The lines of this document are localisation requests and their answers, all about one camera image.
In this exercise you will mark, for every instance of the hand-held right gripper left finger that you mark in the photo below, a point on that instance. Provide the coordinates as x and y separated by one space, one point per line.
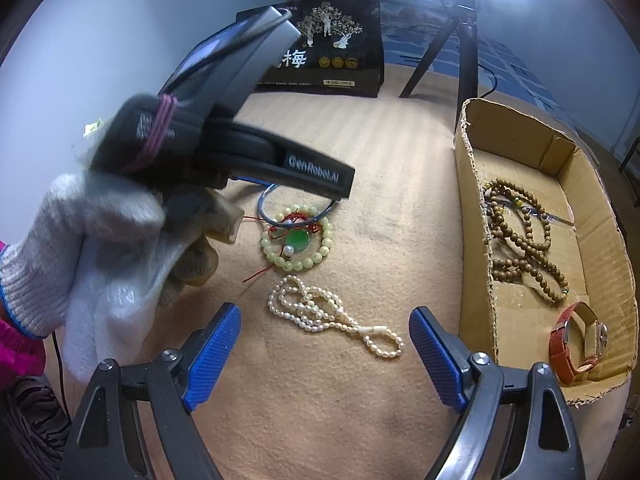
215 355

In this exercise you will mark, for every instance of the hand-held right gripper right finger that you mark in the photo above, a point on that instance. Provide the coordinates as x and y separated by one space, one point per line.
435 360

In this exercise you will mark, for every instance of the cardboard box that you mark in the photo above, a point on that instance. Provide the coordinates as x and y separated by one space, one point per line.
590 260

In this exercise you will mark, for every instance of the person's left forearm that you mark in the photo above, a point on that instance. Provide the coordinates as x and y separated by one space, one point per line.
20 355

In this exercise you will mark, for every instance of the person's left hand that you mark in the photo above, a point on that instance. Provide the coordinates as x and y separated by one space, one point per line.
100 240

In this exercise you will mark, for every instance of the pink rubber band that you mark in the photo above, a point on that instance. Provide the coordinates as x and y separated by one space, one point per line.
157 132

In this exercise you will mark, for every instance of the black printed gift box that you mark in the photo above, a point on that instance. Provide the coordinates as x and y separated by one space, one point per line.
345 45

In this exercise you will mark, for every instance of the thin blue bangle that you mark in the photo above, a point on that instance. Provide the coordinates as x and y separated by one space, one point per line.
265 215

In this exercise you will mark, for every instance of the zebra striped cloth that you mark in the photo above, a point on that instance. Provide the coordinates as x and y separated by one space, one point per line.
35 425

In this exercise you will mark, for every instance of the black tripod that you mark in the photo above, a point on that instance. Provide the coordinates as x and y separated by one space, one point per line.
467 50

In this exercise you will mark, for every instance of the blue landscape wall poster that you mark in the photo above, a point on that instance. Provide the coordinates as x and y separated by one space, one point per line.
410 25

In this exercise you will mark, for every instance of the small black camera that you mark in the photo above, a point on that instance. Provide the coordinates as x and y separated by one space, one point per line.
462 0

